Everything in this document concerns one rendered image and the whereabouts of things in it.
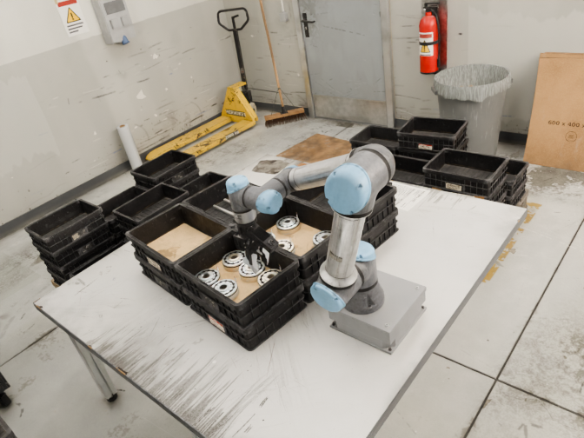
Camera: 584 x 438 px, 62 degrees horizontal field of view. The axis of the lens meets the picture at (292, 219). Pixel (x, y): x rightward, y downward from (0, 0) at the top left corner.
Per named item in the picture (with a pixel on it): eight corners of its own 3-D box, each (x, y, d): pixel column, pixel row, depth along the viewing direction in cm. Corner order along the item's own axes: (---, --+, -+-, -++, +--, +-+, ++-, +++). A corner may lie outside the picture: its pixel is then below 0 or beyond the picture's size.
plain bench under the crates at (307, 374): (515, 321, 254) (527, 208, 217) (341, 628, 159) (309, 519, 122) (285, 241, 351) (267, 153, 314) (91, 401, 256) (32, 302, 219)
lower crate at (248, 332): (309, 307, 187) (305, 283, 180) (251, 355, 171) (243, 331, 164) (244, 270, 213) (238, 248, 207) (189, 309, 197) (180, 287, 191)
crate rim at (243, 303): (301, 265, 176) (300, 260, 174) (238, 313, 160) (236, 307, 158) (234, 231, 202) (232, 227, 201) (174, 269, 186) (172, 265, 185)
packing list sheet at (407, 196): (433, 189, 244) (433, 189, 243) (410, 212, 230) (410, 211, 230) (375, 177, 264) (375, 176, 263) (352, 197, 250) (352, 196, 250)
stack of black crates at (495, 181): (505, 222, 303) (510, 157, 279) (486, 248, 285) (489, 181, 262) (444, 208, 328) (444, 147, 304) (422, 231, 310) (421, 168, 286)
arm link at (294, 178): (401, 127, 130) (282, 160, 166) (380, 143, 123) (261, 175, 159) (416, 165, 133) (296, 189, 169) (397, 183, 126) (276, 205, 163)
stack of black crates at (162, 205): (180, 235, 353) (161, 182, 330) (207, 247, 335) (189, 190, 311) (135, 267, 330) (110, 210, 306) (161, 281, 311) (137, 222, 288)
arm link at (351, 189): (361, 295, 159) (395, 158, 123) (336, 323, 150) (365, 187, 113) (331, 276, 164) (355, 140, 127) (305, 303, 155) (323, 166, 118)
